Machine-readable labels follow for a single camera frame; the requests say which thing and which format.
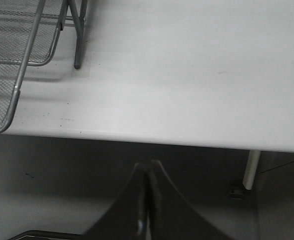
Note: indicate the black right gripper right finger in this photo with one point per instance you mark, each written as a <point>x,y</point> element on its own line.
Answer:
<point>171,216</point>

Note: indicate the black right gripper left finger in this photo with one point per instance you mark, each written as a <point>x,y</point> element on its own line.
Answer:
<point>126,219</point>

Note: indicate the transparent adhesive tape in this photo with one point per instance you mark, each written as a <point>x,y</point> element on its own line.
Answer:
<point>83,72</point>

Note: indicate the white table leg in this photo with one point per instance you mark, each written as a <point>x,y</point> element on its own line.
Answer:
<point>251,168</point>

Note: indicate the silver mesh tray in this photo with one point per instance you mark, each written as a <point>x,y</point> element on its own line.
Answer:
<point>11,76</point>
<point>43,37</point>

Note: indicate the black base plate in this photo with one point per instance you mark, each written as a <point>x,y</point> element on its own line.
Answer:
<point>44,235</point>

